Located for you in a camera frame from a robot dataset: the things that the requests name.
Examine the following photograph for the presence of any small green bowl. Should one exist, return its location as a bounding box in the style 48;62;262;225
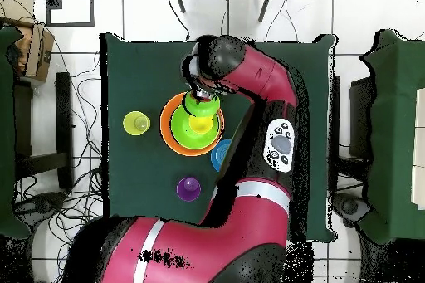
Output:
183;91;222;119

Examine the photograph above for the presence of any opaque yellow cup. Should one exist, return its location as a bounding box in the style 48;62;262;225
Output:
188;115;216;135

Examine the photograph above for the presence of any large green bowl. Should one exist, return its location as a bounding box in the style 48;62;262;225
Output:
169;103;222;150

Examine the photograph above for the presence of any large orange bowl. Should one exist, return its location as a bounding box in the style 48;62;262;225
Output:
159;91;225;158

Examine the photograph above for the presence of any dark green tablecloth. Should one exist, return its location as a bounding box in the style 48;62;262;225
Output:
99;32;340;244

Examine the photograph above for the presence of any small ribbed blue bowl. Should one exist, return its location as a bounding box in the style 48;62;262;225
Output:
210;139;233;173

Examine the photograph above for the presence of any translucent yellow-green cup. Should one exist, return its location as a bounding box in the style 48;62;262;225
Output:
122;110;152;137

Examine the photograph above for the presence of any purple cup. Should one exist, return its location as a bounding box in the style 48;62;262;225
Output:
175;176;203;203

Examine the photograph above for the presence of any brown cardboard box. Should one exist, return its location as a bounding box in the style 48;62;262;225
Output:
0;0;56;83

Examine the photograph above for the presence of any dark grey base foot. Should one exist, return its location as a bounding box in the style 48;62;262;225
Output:
332;192;372;228
14;191;67;227

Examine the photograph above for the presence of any green cloth covered table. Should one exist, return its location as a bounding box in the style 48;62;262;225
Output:
358;28;425;246
0;25;32;241

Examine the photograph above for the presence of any white box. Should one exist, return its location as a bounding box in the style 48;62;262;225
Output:
411;87;425;211

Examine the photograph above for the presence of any black camera tripod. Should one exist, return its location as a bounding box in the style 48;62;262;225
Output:
171;0;276;22

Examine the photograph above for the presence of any tangle of floor cables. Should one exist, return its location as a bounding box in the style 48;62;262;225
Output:
14;40;104;274

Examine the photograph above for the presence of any black square floor frame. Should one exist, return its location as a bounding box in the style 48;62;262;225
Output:
45;0;95;27

